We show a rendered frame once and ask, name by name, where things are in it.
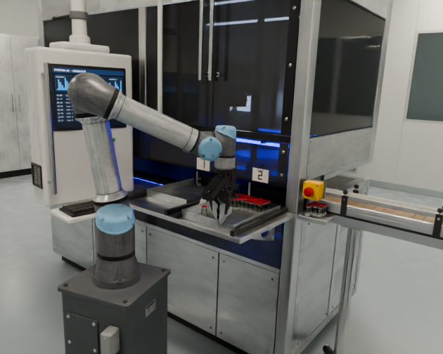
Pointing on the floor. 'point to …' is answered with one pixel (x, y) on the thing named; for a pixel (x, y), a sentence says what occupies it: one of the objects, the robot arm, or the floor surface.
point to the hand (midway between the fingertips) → (219, 221)
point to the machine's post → (297, 170)
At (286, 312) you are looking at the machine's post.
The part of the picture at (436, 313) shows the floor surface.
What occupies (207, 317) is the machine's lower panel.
